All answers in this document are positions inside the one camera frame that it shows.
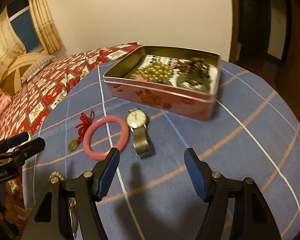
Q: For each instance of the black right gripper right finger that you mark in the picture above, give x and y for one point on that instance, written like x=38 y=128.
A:
x=213 y=189

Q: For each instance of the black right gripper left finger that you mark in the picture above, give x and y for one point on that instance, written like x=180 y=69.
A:
x=88 y=189

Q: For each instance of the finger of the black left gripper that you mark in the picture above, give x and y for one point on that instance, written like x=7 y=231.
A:
x=6 y=144
x=20 y=154

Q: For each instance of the pink plastic bangle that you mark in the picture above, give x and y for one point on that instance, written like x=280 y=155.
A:
x=120 y=145

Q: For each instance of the red cord gold pendant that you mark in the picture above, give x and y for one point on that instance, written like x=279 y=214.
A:
x=82 y=127

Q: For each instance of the silver mesh band wristwatch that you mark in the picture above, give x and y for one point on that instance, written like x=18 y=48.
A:
x=137 y=121

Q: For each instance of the green jade bangle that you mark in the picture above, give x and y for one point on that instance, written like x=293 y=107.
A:
x=193 y=82

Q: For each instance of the red patterned bed quilt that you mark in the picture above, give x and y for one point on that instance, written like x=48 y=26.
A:
x=38 y=97

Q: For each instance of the cream wooden headboard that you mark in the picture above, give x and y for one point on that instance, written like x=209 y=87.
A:
x=11 y=80

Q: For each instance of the blue plaid tablecloth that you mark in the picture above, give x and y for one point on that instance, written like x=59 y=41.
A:
x=252 y=136

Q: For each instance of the striped grey pillow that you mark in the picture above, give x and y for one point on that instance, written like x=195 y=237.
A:
x=35 y=68

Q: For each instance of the beige patterned curtain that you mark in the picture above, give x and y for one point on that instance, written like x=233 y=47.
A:
x=11 y=45

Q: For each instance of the pink metal tin box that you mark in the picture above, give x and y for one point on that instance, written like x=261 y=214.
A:
x=186 y=102

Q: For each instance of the dark window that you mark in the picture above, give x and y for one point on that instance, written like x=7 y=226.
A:
x=20 y=18

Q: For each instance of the brown wooden door frame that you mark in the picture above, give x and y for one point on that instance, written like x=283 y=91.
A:
x=234 y=48

